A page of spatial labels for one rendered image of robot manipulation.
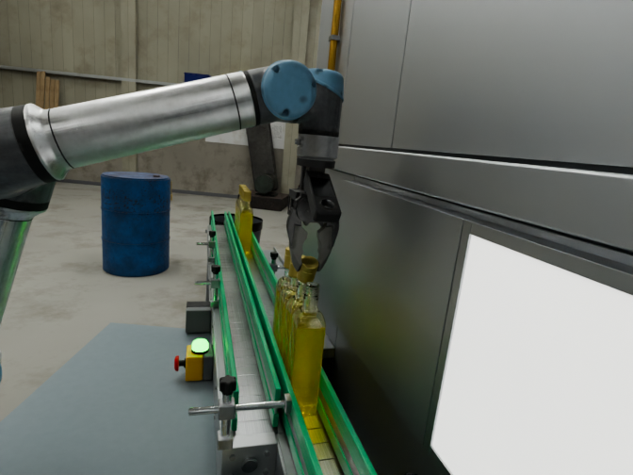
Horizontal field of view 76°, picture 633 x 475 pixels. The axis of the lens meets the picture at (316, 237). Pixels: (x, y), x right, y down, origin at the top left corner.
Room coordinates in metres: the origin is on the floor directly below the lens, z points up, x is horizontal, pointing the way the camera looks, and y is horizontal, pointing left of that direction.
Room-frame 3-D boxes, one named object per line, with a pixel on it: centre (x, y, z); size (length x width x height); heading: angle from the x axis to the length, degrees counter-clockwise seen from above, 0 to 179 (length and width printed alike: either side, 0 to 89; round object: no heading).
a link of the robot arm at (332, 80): (0.76, 0.02, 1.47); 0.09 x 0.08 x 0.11; 109
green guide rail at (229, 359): (1.46, 0.36, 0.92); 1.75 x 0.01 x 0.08; 17
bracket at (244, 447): (0.60, 0.08, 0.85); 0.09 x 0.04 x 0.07; 107
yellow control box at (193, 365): (0.99, 0.28, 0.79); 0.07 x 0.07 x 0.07; 17
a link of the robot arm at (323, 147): (0.76, 0.02, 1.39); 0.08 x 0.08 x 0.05
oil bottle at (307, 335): (0.71, 0.00, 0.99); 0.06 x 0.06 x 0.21; 16
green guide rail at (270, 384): (1.48, 0.29, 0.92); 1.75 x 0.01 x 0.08; 17
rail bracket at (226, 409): (0.59, 0.10, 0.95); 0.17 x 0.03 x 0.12; 107
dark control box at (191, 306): (1.25, 0.37, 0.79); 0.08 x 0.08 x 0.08; 17
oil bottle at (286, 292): (0.82, 0.03, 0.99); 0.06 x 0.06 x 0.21; 16
